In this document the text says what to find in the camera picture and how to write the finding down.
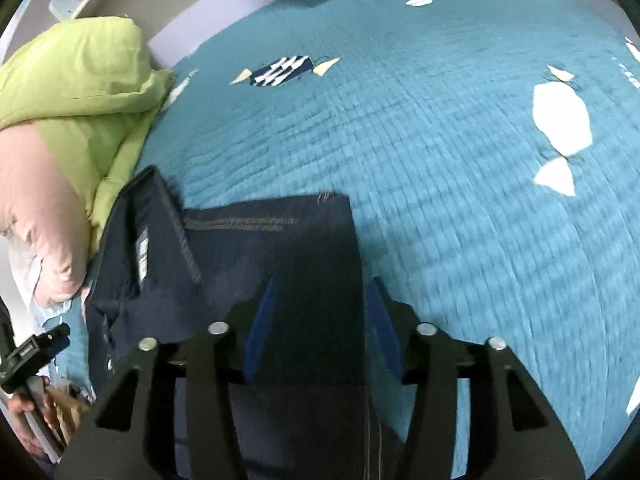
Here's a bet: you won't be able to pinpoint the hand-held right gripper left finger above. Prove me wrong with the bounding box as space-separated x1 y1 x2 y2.
54 277 278 480

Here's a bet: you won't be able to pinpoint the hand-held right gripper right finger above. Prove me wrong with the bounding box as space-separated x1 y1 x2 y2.
365 276 586 480

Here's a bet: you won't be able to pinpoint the dark blue jeans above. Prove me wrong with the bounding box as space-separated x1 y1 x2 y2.
82 165 407 480

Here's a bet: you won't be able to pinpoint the person's left hand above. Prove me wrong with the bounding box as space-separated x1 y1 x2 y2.
9 382 68 448

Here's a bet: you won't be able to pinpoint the white cloth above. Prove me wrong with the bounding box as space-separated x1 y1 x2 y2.
0 230 43 308

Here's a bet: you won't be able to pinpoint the pale pink pillow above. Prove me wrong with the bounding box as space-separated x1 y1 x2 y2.
0 125 94 309

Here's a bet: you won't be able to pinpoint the teal fish print quilted blanket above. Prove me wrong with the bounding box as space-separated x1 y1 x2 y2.
35 0 640 480

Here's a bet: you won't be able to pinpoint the lime green pillow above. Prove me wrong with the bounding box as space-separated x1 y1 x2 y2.
0 16 176 256

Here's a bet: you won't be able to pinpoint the pale blue object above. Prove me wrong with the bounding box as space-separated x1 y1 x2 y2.
48 0 83 20

